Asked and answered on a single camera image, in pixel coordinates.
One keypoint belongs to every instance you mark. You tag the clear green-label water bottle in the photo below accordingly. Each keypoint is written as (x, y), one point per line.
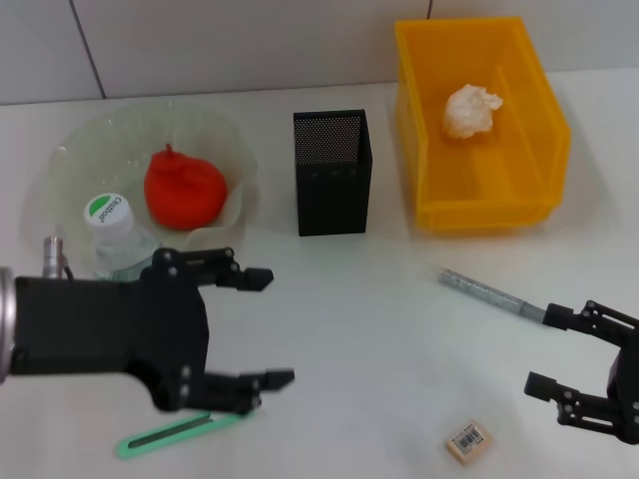
(117, 239)

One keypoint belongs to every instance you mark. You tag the grey glitter pen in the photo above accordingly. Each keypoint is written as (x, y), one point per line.
(489, 294)

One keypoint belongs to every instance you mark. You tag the white paper ball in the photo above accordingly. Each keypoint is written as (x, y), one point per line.
(469, 112)

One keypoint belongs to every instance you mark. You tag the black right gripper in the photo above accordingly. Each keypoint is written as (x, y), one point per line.
(626, 389)

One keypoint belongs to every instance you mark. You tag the mint green utility knife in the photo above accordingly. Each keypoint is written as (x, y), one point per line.
(150, 439)

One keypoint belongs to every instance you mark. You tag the black mesh pen holder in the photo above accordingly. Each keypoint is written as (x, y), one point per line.
(332, 199)

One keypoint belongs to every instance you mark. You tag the yellow plastic storage bin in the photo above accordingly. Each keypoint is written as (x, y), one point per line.
(479, 199)

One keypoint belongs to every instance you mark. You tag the wavy clear glass fruit plate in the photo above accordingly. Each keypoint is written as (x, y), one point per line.
(100, 149)

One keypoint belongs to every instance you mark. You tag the orange-red toy orange fruit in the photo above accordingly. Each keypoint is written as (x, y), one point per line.
(185, 189)

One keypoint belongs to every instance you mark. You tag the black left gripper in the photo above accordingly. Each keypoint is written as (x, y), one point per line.
(110, 324)

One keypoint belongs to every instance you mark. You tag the beige eraser with barcode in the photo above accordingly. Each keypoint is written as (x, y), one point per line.
(467, 441)

